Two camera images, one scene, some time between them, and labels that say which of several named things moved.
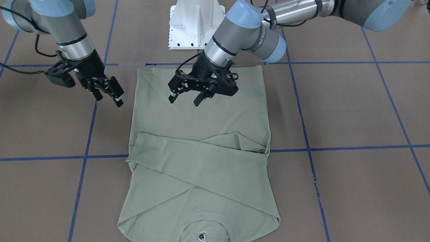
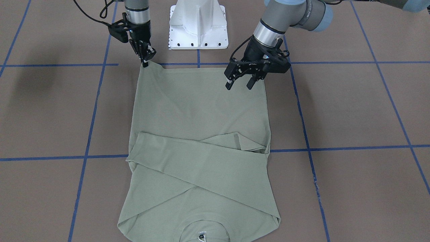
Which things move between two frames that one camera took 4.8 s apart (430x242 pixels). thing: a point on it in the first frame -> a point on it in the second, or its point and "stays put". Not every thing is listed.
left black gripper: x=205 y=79 -> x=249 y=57
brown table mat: x=348 y=112 stays put
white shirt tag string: x=204 y=238 stays put
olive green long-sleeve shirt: x=198 y=173 stays put
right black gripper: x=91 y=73 -> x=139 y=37
